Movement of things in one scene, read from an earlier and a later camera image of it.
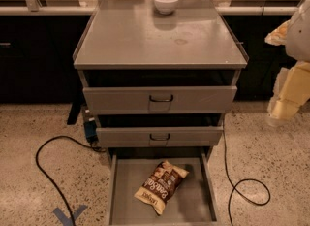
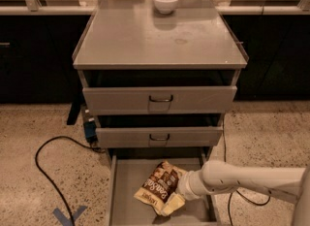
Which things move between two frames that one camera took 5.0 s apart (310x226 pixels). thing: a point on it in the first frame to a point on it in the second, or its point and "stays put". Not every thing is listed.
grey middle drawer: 155,137 stays put
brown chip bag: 158,187 stays put
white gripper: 299,40 to 186,186
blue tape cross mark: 67,220 stays put
